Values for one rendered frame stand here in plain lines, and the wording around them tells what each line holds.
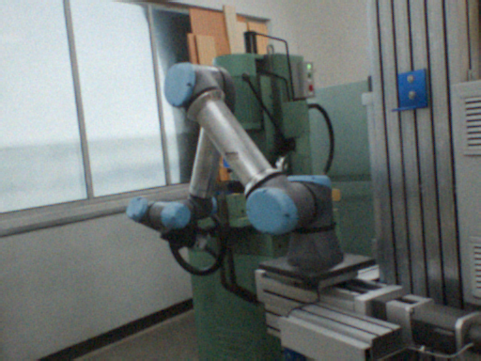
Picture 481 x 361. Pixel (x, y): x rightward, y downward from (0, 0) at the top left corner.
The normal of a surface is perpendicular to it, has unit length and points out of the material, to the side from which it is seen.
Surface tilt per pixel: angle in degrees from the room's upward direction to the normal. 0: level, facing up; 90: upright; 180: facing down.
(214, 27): 87
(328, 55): 90
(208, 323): 90
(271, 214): 96
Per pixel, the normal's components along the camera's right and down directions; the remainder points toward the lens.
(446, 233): -0.82, 0.13
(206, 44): 0.72, -0.07
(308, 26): -0.65, 0.13
